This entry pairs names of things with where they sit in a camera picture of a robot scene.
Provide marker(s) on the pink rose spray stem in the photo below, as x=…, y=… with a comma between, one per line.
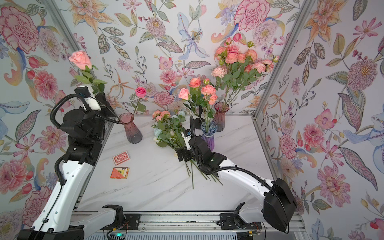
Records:
x=209, y=96

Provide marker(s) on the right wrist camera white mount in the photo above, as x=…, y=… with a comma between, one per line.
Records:
x=187, y=136

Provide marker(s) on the large pink rose stem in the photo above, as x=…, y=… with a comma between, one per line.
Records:
x=186, y=96

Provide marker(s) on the blue microphone on black stand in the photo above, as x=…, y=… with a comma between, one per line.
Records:
x=199, y=120

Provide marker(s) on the smoky pink glass vase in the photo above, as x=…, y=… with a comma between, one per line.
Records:
x=133, y=133

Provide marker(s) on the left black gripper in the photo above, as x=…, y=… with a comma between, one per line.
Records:
x=105, y=107

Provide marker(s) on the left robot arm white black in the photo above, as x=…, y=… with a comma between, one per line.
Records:
x=73, y=170

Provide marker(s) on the orange red card box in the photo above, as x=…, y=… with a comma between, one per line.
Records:
x=120, y=173

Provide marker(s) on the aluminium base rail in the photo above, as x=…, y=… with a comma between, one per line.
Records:
x=206, y=222

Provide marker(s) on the red glass vase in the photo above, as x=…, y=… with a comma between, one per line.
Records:
x=221, y=109

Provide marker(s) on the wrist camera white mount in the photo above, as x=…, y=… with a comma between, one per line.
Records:
x=85, y=92
x=187, y=136

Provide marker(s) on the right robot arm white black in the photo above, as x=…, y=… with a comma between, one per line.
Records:
x=273, y=201

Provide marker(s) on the pale pink carnation stem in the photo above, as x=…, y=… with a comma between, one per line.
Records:
x=219, y=73

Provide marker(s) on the pink flower bouquet green stems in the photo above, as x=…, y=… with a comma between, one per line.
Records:
x=168, y=130

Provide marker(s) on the light pink rose stem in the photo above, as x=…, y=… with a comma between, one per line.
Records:
x=83, y=62

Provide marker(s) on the magenta pink rose stem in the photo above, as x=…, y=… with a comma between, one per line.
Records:
x=140, y=94

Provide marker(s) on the purple blue glass vase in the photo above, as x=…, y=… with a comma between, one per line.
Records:
x=209, y=129

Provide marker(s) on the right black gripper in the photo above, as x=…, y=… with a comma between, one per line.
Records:
x=187, y=153

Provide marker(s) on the pink rose cluster stem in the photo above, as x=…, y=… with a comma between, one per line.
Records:
x=231, y=74

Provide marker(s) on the red playing card box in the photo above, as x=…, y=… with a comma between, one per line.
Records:
x=121, y=158

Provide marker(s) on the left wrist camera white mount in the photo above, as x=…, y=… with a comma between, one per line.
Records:
x=85, y=92

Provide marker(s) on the coral pink rose stem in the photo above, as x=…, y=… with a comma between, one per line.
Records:
x=197, y=100

